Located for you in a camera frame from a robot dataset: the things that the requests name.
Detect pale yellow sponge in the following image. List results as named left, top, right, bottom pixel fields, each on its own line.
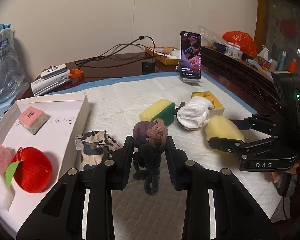
left=205, top=115, right=245, bottom=151

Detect yellow tissue pack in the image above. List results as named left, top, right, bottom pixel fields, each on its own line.
left=191, top=90, right=225, bottom=119

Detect red plush apple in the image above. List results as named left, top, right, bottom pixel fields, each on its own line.
left=5, top=147, right=52, bottom=193

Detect camo patterned cloth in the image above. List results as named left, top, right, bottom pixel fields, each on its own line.
left=75, top=131, right=121, bottom=171

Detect yellow green scrub sponge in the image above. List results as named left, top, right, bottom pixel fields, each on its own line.
left=139, top=99, right=175, bottom=127

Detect purple knotted rope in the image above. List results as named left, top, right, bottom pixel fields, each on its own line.
left=132, top=117, right=169, bottom=196

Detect pink tissue pack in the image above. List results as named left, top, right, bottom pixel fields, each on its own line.
left=18, top=106, right=48, bottom=135

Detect blue underpad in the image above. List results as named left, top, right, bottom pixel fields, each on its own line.
left=47, top=72, right=257, bottom=114

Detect white foam block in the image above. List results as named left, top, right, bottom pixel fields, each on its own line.
left=0, top=174, right=14, bottom=211

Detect white rolled cloth glove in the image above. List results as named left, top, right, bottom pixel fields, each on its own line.
left=176, top=96, right=214, bottom=131

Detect medicine box with bottles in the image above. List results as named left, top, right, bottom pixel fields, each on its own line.
left=212, top=42, right=243, bottom=60

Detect small clear foam pad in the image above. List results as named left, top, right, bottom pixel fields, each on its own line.
left=162, top=84, right=193, bottom=106

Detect orange plastic bag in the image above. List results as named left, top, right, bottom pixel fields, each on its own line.
left=223, top=31, right=257, bottom=57

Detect white shallow tray box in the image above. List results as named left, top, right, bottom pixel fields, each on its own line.
left=0, top=93, right=90, bottom=238

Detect white quilted pad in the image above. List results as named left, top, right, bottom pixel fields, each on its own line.
left=82, top=76, right=280, bottom=239

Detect smartphone on stand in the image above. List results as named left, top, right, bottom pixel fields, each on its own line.
left=179, top=31, right=202, bottom=83

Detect yellow cardboard box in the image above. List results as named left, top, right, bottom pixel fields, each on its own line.
left=144, top=46, right=181, bottom=66

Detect white water dispenser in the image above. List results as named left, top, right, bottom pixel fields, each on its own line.
left=0, top=82, right=30, bottom=120

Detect black power adapter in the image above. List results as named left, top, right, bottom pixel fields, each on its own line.
left=142, top=58, right=156, bottom=75

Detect white device stack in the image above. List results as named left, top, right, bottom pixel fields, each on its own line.
left=31, top=64, right=70, bottom=96

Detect blue water jug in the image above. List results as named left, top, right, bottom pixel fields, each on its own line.
left=0, top=28, right=25, bottom=103

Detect orange strap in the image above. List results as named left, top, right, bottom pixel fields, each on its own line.
left=69, top=68, right=84, bottom=79

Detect black cables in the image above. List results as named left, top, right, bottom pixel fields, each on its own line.
left=75, top=35, right=166, bottom=70

